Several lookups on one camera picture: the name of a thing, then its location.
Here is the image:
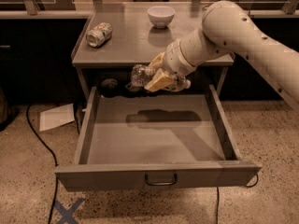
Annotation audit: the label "grey metal cabinet table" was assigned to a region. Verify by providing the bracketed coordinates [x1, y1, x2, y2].
[72, 3, 234, 104]

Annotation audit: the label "white ceramic bowl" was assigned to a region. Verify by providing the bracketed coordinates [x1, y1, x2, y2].
[148, 6, 176, 29]

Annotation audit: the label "clear plastic water bottle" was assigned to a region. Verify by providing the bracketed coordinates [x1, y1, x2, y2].
[131, 64, 191, 92]

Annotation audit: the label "white paper sheet on floor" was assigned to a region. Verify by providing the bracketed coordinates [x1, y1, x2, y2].
[39, 104, 75, 132]

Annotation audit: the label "black cable on left floor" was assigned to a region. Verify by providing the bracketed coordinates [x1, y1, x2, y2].
[25, 103, 60, 224]

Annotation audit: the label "blue tape cross mark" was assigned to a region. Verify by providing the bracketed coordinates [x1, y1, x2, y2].
[54, 198, 85, 224]

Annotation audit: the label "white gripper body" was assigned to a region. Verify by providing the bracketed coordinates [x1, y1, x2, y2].
[163, 39, 195, 77]

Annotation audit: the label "open grey top drawer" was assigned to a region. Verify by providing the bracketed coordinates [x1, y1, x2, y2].
[55, 88, 262, 191]

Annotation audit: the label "black cable on floor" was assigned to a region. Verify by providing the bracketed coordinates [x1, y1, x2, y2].
[25, 103, 60, 224]
[214, 173, 260, 224]

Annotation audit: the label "dark bag at left edge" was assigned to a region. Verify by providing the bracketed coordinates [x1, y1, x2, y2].
[0, 87, 20, 132]

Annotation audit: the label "black items behind drawer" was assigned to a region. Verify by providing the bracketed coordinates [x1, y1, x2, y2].
[98, 77, 165, 99]

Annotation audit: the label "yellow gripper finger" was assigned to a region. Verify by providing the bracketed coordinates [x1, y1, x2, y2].
[149, 52, 164, 69]
[144, 68, 175, 92]

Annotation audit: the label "black drawer handle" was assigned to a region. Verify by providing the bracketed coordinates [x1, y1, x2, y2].
[144, 174, 178, 187]

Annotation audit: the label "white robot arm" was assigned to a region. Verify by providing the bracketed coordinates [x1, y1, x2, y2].
[145, 0, 299, 109]

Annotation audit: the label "black cable on right floor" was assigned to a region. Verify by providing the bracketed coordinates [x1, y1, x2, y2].
[214, 173, 260, 224]

